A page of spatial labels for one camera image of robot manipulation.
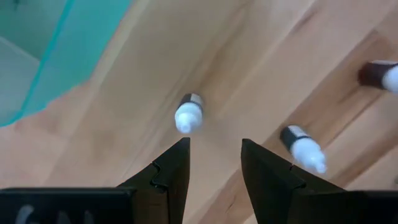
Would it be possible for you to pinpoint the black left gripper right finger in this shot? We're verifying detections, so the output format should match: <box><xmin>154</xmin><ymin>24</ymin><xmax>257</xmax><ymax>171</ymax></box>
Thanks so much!
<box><xmin>241</xmin><ymin>138</ymin><xmax>343</xmax><ymax>224</ymax></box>

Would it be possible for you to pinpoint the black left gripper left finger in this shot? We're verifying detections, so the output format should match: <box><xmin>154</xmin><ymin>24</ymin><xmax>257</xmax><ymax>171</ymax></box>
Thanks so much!
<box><xmin>118</xmin><ymin>137</ymin><xmax>192</xmax><ymax>224</ymax></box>

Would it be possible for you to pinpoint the small red food coloring bottle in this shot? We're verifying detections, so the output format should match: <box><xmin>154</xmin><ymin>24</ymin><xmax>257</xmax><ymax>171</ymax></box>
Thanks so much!
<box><xmin>357</xmin><ymin>60</ymin><xmax>398</xmax><ymax>94</ymax></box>

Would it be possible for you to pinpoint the teal translucent plastic bin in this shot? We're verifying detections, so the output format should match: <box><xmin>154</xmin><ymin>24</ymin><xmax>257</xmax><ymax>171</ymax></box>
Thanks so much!
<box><xmin>0</xmin><ymin>0</ymin><xmax>133</xmax><ymax>128</ymax></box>

